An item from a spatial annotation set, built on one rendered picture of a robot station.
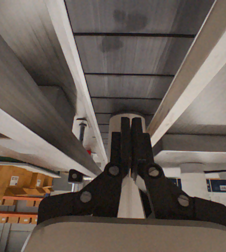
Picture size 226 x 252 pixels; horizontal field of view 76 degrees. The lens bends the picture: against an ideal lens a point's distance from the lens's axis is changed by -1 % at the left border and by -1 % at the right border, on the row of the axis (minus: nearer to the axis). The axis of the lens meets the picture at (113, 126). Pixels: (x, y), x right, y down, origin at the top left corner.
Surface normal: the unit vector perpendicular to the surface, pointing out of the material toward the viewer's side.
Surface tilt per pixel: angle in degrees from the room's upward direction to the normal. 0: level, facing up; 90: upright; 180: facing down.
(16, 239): 90
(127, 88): 0
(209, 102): 0
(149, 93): 0
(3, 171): 89
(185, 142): 90
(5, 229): 90
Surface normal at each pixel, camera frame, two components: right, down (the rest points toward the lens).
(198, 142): -0.01, -0.39
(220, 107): -0.04, 0.92
